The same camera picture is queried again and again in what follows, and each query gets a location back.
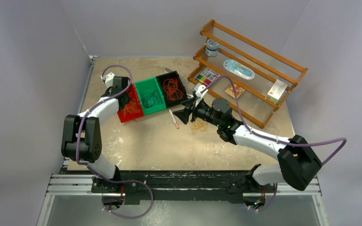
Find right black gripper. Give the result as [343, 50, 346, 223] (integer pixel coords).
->
[173, 97, 222, 127]

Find black plastic bin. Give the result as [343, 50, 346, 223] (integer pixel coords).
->
[156, 71, 188, 108]

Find orange cable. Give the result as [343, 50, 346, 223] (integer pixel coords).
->
[162, 78, 185, 102]

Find red plastic bin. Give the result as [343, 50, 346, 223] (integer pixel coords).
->
[117, 84, 144, 123]

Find green plastic bin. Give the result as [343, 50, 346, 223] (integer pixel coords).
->
[134, 77, 166, 115]

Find purple thin cable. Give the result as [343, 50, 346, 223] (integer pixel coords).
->
[141, 89, 164, 108]

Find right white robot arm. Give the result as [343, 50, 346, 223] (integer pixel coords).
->
[173, 97, 322, 192]

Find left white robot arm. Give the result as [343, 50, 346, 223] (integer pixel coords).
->
[61, 77, 131, 193]

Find white orange tipped pen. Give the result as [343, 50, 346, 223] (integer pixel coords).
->
[168, 109, 180, 129]

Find coloured marker pack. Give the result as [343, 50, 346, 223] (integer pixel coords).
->
[194, 67, 219, 87]

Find orange card pack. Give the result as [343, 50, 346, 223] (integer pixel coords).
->
[224, 84, 246, 99]

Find wooden tiered shelf rack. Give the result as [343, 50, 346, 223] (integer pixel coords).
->
[188, 20, 308, 128]

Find white blue round jar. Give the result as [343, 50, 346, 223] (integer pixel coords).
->
[206, 39, 220, 57]

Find blue packaged tool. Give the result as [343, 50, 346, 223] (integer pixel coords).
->
[223, 59, 255, 80]

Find white red small box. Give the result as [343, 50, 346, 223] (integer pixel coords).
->
[265, 80, 288, 104]

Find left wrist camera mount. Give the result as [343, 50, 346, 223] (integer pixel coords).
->
[101, 72, 115, 88]

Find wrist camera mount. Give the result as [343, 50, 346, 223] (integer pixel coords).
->
[101, 72, 115, 88]
[194, 84, 208, 107]

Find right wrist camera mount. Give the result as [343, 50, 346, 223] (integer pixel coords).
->
[194, 84, 208, 107]

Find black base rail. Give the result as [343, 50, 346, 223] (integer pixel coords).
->
[47, 169, 322, 207]

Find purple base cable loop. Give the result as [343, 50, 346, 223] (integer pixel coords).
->
[101, 180, 154, 220]

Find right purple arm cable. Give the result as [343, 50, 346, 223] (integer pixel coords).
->
[201, 74, 348, 166]

